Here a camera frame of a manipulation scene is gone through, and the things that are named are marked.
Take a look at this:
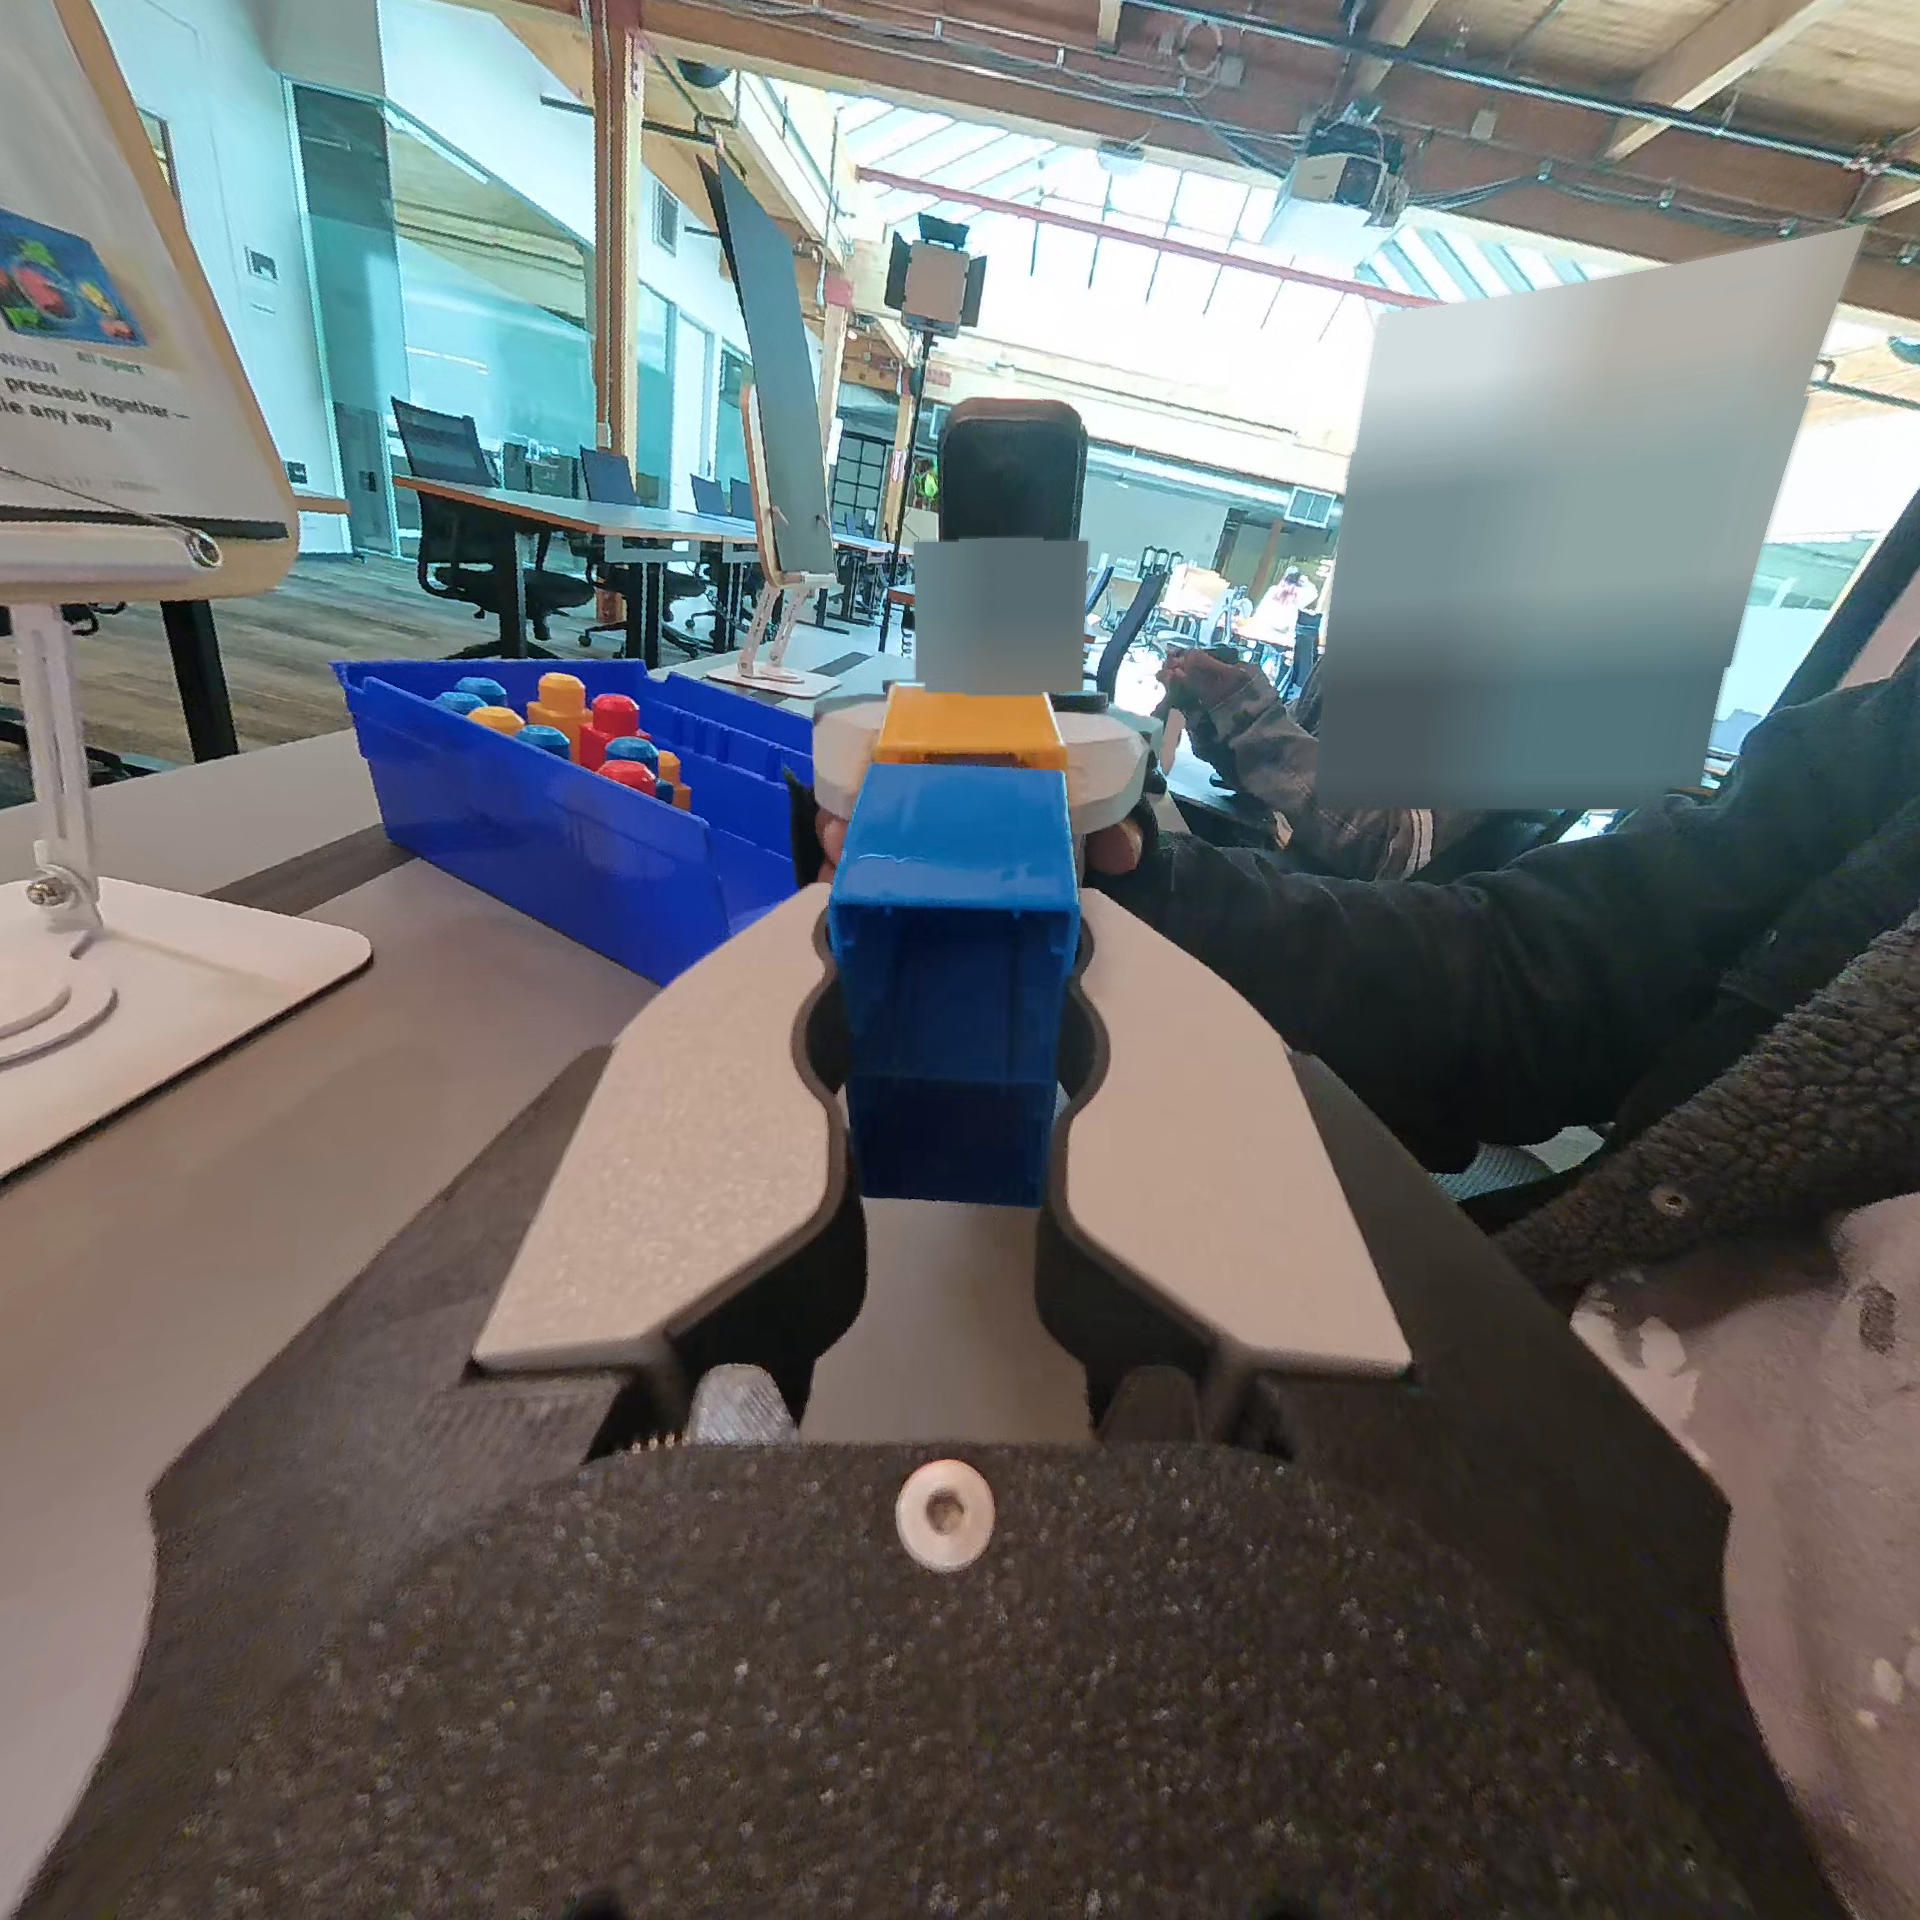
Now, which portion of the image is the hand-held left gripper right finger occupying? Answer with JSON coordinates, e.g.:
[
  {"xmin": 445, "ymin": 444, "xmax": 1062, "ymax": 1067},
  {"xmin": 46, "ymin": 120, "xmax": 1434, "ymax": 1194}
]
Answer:
[{"xmin": 1041, "ymin": 895, "xmax": 1415, "ymax": 1405}]

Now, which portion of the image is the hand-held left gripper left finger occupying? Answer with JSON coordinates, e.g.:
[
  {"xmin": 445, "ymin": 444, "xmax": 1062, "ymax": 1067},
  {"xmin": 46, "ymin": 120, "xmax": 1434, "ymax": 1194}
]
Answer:
[{"xmin": 468, "ymin": 897, "xmax": 875, "ymax": 1435}]

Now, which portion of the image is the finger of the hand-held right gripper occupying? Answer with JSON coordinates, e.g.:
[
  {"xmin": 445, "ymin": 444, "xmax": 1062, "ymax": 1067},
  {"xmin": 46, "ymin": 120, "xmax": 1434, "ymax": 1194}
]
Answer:
[
  {"xmin": 814, "ymin": 692, "xmax": 890, "ymax": 817},
  {"xmin": 1055, "ymin": 702, "xmax": 1167, "ymax": 835}
]

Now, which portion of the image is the yellow mega block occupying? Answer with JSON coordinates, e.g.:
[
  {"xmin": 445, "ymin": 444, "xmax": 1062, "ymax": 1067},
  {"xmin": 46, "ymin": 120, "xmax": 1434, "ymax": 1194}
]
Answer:
[{"xmin": 873, "ymin": 682, "xmax": 1069, "ymax": 775}]

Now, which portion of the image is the pile of assorted building blocks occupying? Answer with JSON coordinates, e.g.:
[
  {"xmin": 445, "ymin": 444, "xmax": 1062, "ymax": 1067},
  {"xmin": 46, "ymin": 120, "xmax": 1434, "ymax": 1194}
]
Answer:
[{"xmin": 432, "ymin": 673, "xmax": 696, "ymax": 812}]

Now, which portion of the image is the blue mega block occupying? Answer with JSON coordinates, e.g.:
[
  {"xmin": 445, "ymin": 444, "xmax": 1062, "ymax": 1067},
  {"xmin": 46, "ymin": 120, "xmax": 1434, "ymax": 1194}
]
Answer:
[{"xmin": 827, "ymin": 762, "xmax": 1085, "ymax": 1211}]

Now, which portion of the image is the blue plastic bin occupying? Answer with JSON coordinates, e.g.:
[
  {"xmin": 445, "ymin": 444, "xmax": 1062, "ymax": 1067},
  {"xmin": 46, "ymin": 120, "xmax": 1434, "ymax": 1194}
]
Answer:
[{"xmin": 330, "ymin": 656, "xmax": 819, "ymax": 991}]

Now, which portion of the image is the person's right forearm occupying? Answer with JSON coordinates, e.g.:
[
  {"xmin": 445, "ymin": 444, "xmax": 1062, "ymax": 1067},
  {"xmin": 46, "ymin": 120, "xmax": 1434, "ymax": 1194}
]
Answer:
[{"xmin": 1115, "ymin": 675, "xmax": 1920, "ymax": 1180}]

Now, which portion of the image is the person's right hand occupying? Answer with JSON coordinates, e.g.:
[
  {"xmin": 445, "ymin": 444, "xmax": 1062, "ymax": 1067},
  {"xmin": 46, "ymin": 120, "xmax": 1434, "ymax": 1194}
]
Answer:
[{"xmin": 815, "ymin": 810, "xmax": 1150, "ymax": 890}]

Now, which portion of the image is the LED panel light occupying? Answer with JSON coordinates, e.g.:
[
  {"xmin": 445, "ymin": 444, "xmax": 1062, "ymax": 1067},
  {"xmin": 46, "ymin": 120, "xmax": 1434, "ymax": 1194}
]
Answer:
[{"xmin": 881, "ymin": 214, "xmax": 990, "ymax": 603}]

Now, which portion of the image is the long wooden desk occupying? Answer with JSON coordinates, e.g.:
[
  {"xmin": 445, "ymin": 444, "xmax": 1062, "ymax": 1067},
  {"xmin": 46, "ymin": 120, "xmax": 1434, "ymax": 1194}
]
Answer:
[{"xmin": 392, "ymin": 476, "xmax": 767, "ymax": 663}]

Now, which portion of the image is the ceiling mounted projector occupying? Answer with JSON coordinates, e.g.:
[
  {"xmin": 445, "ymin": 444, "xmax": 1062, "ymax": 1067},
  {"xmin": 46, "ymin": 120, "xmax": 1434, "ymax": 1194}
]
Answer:
[{"xmin": 1266, "ymin": 105, "xmax": 1408, "ymax": 251}]

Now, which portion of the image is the black office chair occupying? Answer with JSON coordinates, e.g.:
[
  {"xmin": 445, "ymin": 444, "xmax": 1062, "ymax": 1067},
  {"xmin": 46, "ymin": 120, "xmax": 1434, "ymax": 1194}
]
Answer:
[{"xmin": 392, "ymin": 397, "xmax": 520, "ymax": 607}]

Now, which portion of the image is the dark fleece jacket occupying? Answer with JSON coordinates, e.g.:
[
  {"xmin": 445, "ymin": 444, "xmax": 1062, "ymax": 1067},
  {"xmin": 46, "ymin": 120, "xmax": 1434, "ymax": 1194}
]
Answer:
[{"xmin": 1461, "ymin": 914, "xmax": 1920, "ymax": 1309}]

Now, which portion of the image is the grey printed shirt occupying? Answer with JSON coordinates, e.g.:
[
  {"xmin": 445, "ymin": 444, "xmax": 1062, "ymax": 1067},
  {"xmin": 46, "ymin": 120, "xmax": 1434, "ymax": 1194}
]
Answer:
[{"xmin": 1566, "ymin": 1193, "xmax": 1920, "ymax": 1920}]

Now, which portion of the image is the black framed panel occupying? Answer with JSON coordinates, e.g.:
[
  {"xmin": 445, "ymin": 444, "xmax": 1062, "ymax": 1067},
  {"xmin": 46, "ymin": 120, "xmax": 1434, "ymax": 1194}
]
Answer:
[{"xmin": 1784, "ymin": 486, "xmax": 1920, "ymax": 722}]

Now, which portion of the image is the wooden support post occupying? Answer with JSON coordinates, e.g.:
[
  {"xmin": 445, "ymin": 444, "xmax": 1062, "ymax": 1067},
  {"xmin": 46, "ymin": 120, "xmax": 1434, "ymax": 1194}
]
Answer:
[{"xmin": 587, "ymin": 0, "xmax": 649, "ymax": 641}]

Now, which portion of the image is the black desk cable strip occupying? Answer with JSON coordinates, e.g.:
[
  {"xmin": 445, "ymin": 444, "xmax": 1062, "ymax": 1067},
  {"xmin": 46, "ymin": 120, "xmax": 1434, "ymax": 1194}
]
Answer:
[{"xmin": 209, "ymin": 823, "xmax": 400, "ymax": 911}]

